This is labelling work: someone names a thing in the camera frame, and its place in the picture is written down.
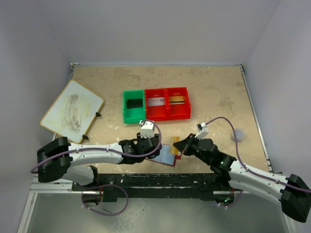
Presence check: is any green plastic bin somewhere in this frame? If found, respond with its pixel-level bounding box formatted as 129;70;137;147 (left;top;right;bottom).
122;89;146;124

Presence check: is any red plastic bin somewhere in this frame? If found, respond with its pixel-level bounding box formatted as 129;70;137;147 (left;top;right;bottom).
144;88;169;121
167;87;191;120

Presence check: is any middle red plastic bin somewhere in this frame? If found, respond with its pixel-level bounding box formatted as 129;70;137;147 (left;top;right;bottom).
144;88;169;121

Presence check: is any aluminium table frame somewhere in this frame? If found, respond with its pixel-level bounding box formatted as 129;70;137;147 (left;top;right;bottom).
27;65;295;233

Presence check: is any gold card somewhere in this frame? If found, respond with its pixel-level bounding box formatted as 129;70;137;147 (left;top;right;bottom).
169;96;185;104
169;136;180;155

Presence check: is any outer red plastic bin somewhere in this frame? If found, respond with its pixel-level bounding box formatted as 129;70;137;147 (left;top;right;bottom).
167;87;191;120

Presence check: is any yellow-framed whiteboard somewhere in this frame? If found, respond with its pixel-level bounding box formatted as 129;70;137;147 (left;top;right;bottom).
40;80;104;144

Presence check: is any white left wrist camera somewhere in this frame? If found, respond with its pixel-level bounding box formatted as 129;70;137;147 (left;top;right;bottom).
139;120;155;139

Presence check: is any white card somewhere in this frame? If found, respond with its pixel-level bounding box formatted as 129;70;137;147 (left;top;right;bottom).
147;97;165;107

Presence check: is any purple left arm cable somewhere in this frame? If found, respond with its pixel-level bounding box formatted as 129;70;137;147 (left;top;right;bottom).
30;119;162;216

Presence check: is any grey round object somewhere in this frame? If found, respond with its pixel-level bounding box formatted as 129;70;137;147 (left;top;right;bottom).
231;128;247;142

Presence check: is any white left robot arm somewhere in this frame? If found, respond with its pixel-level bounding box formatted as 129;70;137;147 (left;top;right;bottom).
31;133;162;190

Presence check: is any red leather card holder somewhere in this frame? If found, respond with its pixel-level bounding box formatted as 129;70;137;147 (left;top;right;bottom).
148;144;181;167

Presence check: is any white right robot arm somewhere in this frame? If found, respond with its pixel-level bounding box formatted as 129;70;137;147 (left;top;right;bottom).
173;134;311;223

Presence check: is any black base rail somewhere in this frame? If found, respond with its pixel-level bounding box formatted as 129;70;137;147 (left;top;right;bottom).
70;172;246;202

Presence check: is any black VIP card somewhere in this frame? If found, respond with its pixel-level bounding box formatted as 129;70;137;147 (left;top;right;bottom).
126;99;143;109

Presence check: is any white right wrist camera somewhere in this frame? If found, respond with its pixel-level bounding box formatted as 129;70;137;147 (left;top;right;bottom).
195;122;209;140

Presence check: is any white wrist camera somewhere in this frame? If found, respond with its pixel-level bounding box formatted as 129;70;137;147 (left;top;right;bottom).
195;122;209;140
139;120;155;139

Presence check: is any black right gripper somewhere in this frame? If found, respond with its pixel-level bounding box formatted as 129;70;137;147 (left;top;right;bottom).
173;133;212;166

